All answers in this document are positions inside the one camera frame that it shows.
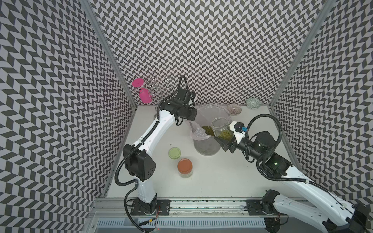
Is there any aluminium corner frame post right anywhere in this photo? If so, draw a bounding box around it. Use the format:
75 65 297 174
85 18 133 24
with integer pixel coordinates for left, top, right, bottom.
269 0 337 109

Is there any red striped ceramic bowl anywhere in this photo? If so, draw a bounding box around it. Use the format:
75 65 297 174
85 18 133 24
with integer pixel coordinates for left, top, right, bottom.
226 103 242 116

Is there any grey mesh waste bin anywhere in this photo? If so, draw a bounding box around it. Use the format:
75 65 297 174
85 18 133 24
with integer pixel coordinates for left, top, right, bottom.
189 104 234 156

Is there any wire stand with pink discs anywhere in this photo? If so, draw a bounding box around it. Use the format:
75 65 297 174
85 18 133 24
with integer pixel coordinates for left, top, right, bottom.
132 74 171 112

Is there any green patterned ceramic bowl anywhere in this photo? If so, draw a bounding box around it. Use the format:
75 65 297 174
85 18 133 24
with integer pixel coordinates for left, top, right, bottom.
246 98 262 109

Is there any aluminium corner frame post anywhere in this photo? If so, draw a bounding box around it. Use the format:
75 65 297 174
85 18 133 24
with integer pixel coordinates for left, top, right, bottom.
269 0 337 109
79 0 137 108

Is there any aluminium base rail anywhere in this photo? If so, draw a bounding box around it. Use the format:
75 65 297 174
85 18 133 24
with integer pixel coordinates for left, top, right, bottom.
81 198 318 233

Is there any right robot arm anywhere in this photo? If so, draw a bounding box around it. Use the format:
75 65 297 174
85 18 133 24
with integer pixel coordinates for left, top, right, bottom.
212 114 369 233

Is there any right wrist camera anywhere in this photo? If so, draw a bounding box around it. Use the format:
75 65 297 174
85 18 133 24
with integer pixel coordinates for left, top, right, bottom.
229 121 248 144

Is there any clear plastic bin liner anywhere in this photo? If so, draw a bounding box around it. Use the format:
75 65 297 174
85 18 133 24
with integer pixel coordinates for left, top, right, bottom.
187 104 232 141

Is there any glass jar with mung beans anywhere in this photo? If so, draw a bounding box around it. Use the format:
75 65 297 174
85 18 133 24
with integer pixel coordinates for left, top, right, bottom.
211 117 234 141

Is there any aluminium corner frame post left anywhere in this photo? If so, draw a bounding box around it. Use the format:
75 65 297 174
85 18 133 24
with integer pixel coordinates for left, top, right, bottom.
79 0 137 108

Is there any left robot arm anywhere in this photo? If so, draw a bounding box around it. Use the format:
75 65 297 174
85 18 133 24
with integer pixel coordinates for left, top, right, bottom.
114 75 197 214

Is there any light green jar lid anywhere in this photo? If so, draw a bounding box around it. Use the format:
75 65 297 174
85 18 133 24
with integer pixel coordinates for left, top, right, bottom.
168 147 181 159

